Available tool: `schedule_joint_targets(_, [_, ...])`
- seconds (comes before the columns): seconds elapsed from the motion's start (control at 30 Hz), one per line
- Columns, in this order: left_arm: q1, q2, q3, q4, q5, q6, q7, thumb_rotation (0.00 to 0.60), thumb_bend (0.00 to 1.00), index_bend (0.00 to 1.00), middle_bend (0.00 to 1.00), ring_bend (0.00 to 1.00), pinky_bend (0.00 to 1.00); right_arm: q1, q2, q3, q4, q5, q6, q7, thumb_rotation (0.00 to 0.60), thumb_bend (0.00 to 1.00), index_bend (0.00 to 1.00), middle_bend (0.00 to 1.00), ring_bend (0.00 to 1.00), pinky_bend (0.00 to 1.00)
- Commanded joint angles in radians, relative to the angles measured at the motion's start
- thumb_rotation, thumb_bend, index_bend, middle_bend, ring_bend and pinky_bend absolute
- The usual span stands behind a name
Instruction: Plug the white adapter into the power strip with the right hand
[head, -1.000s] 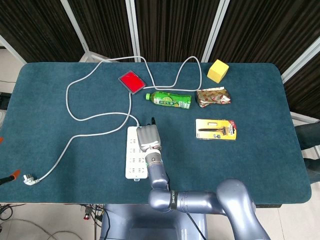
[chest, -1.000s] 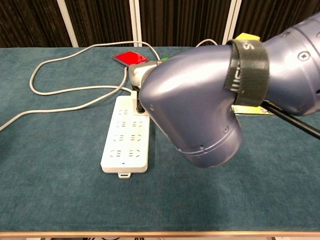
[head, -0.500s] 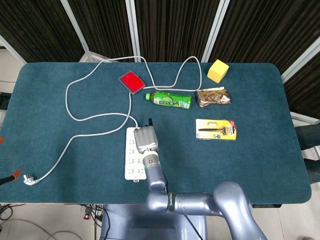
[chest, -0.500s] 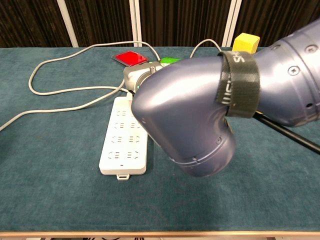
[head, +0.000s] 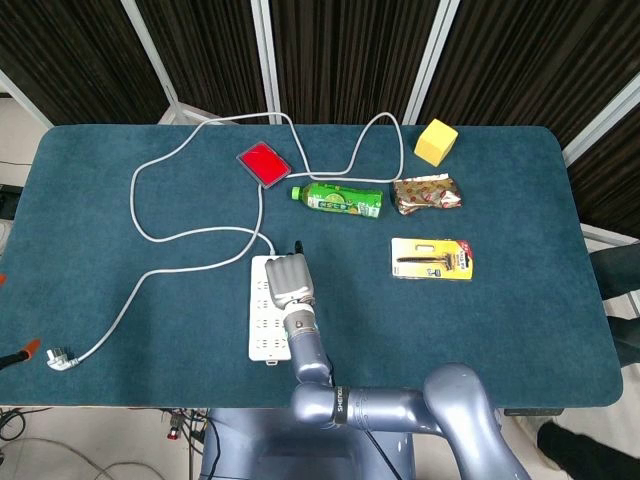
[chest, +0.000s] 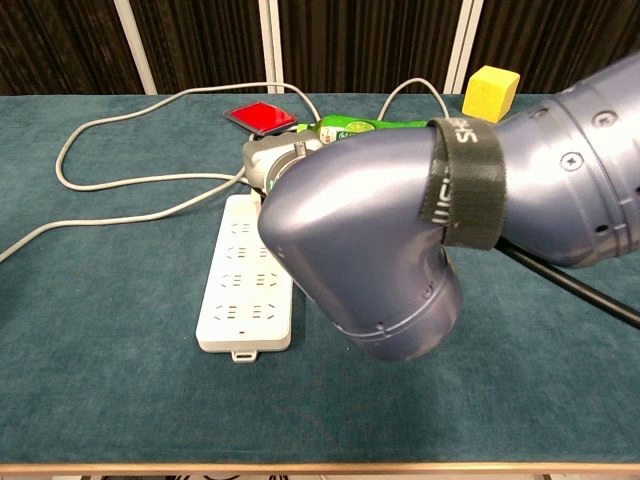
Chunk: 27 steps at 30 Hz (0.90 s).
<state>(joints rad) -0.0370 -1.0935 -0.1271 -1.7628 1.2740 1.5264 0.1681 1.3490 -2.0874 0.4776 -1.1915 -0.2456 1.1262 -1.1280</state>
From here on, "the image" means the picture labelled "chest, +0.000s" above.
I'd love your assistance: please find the green tea bottle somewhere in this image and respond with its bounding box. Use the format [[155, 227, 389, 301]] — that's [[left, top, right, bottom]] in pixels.
[[295, 114, 431, 146]]

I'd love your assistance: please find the white partition post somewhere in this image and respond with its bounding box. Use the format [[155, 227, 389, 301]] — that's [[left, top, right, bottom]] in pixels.
[[257, 0, 285, 95], [113, 0, 159, 96], [443, 0, 485, 95]]

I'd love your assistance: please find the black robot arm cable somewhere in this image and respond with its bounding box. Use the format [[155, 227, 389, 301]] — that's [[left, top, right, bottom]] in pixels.
[[492, 239, 640, 330]]

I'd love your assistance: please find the teal table mat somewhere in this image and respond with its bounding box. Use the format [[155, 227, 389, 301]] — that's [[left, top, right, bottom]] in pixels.
[[0, 92, 640, 465]]

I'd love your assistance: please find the dark slatted partition panel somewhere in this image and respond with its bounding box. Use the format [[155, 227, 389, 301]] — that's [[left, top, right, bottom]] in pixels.
[[279, 0, 464, 95], [472, 0, 640, 94], [130, 0, 271, 95], [0, 0, 146, 96]]

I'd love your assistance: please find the right five-finger robot hand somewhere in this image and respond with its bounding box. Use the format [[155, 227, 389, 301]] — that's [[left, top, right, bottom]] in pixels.
[[242, 135, 325, 195]]

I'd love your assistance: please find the yellow sponge cube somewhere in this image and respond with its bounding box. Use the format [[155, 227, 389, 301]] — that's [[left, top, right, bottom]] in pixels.
[[461, 65, 521, 124]]

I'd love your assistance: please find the grey printed velcro strap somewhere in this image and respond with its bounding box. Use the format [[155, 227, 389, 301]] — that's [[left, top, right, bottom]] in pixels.
[[416, 117, 505, 250]]

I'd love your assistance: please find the red box with clear case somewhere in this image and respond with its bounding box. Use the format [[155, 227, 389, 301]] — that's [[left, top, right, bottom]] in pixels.
[[223, 101, 298, 137]]

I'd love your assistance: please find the white power strip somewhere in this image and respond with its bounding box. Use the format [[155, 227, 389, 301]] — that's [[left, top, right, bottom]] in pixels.
[[195, 193, 296, 362]]

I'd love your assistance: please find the grey power strip cable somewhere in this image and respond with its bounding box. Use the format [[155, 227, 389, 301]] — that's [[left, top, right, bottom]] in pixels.
[[0, 78, 449, 264]]

